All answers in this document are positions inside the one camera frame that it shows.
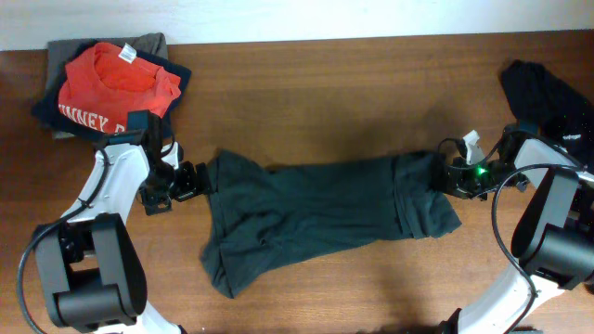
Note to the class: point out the dark green t-shirt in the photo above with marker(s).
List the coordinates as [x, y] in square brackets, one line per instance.
[264, 219]

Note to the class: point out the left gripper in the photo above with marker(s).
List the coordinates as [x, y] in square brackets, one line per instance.
[190, 186]

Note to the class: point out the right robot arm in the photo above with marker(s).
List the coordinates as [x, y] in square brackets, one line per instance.
[551, 250]

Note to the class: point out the black clothes pile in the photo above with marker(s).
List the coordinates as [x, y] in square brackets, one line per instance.
[564, 115]

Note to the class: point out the folded orange t-shirt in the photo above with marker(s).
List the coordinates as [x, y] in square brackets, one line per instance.
[106, 82]

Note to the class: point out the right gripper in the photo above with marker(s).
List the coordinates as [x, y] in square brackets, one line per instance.
[455, 180]

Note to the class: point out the folded navy t-shirt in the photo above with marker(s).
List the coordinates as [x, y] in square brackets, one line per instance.
[103, 83]

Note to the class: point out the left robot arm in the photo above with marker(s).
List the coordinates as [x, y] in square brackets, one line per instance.
[92, 278]

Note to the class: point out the folded grey t-shirt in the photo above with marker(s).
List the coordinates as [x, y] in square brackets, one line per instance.
[150, 47]

